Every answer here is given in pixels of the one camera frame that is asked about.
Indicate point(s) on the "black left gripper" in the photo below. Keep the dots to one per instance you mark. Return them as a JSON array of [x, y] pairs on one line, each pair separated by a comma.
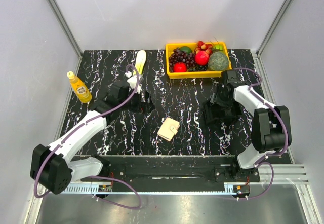
[[146, 107]]

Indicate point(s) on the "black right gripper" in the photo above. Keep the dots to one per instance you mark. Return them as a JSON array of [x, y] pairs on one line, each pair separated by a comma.
[[225, 105]]

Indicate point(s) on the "beige leather card holder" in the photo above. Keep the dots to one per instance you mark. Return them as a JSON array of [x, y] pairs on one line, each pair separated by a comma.
[[168, 129]]

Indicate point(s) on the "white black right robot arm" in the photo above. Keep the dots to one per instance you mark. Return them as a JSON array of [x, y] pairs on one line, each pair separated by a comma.
[[271, 130]]

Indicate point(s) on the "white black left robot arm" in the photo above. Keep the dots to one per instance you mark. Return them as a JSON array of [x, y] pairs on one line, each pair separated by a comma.
[[53, 167]]

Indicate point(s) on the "yellow plastic fruit bin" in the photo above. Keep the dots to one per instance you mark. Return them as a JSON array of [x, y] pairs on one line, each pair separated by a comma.
[[201, 74]]

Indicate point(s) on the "dark blue grape bunch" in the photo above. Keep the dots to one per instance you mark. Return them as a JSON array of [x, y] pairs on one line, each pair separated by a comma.
[[197, 68]]

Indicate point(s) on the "green white leek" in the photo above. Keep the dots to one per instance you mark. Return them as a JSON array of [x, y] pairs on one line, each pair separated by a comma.
[[140, 61]]

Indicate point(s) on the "green netted melon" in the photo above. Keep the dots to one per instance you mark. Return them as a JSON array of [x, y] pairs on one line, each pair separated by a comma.
[[218, 61]]

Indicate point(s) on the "large red apple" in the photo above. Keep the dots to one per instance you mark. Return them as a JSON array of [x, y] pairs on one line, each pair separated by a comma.
[[201, 58]]

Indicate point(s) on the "red purple grape bunch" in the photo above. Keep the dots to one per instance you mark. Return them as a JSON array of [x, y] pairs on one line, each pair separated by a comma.
[[179, 56]]

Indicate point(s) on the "bright green apple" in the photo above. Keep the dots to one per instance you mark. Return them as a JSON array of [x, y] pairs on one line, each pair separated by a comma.
[[217, 47]]

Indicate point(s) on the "yellow juice bottle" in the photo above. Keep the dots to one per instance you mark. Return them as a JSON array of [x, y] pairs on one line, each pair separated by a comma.
[[79, 88]]

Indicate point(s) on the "red cherry cluster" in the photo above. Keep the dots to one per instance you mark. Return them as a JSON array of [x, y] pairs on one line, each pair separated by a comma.
[[201, 46]]

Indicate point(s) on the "dark green avocado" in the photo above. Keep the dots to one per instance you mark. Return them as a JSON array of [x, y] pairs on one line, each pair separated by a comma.
[[186, 49]]

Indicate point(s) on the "black metal base plate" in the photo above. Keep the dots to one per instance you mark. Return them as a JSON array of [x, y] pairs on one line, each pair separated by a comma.
[[171, 160]]

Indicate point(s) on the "aluminium frame rail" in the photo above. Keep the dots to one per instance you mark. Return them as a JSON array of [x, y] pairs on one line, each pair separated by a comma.
[[279, 173]]

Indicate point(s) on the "white slotted cable duct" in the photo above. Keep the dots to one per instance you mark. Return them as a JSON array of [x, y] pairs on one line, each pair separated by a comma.
[[157, 188]]

